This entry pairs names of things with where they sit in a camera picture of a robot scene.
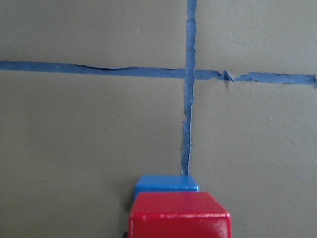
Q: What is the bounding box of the red wooden block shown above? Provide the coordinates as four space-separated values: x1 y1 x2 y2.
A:
128 192 232 238

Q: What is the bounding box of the blue wooden block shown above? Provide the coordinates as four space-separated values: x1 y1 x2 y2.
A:
134 175 200 199

